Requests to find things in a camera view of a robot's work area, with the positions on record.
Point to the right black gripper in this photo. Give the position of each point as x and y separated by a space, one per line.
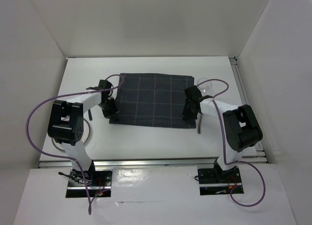
186 115

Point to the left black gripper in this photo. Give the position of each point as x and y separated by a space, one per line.
113 112

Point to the gold fork green handle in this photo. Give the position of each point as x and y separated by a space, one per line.
90 115

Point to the white orange patterned plate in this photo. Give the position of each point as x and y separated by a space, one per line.
85 136

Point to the dark checked cloth placemat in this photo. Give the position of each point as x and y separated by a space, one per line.
153 100

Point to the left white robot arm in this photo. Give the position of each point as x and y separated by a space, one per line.
66 124

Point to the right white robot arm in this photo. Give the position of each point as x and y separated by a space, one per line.
239 127

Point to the silver table knife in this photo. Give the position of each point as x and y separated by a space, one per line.
199 127

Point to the clear wine glass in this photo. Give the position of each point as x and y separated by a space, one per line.
204 84

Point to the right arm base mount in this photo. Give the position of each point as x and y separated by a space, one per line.
213 182

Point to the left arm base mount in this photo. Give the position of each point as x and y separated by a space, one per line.
99 185

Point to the aluminium frame rail right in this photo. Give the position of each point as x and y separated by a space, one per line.
234 65

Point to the aluminium frame rail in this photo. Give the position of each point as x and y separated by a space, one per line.
234 65
135 163

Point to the aluminium frame rail front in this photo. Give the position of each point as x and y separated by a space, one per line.
135 163

